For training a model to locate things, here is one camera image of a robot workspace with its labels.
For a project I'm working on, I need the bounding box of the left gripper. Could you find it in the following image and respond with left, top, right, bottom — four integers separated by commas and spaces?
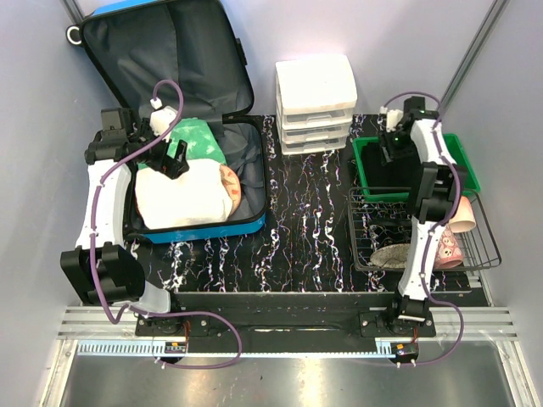
130, 119, 188, 179

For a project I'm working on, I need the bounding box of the green white patterned garment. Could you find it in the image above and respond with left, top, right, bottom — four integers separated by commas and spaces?
166, 118, 227, 164

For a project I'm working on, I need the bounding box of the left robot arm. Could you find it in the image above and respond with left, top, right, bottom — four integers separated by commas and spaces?
60, 107, 188, 336

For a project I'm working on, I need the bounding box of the speckled grey plate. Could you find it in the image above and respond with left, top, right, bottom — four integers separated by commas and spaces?
370, 243, 410, 269

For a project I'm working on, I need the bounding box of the black wire basket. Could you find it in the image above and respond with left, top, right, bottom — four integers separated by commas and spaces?
348, 187, 501, 273

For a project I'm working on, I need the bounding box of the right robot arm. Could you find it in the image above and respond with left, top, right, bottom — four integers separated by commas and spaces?
378, 91, 467, 337

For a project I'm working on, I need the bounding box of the black garment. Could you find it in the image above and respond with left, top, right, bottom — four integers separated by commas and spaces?
360, 142, 420, 187

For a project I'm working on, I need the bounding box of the light pink cup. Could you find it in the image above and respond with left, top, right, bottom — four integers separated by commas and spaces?
448, 196, 477, 234

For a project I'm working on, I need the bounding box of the green plastic tray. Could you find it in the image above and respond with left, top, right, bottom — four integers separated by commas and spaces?
352, 133, 480, 203

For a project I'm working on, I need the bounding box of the pink patterned cup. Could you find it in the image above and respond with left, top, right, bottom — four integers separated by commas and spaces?
434, 226, 464, 270

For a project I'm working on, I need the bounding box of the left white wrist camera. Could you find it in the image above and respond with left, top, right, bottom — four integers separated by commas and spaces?
149, 98, 178, 137

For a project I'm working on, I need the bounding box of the pink mesh patterned pouch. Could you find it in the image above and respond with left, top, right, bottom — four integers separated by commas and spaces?
220, 164, 242, 215

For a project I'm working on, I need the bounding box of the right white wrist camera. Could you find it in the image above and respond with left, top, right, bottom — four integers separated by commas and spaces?
379, 106, 404, 132

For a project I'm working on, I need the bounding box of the blue fish-print suitcase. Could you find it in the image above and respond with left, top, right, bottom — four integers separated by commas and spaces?
66, 1, 269, 243

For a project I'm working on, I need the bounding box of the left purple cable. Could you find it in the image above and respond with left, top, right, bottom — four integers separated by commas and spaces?
87, 79, 244, 370

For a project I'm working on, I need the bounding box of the white plastic drawer unit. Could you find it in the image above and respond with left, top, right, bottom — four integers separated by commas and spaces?
275, 53, 357, 155

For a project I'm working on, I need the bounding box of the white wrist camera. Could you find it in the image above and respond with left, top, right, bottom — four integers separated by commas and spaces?
379, 106, 404, 132
149, 98, 178, 137

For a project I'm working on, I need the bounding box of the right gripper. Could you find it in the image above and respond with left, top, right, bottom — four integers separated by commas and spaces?
376, 126, 413, 166

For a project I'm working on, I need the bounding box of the white towel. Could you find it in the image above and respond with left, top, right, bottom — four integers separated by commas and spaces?
135, 159, 233, 230

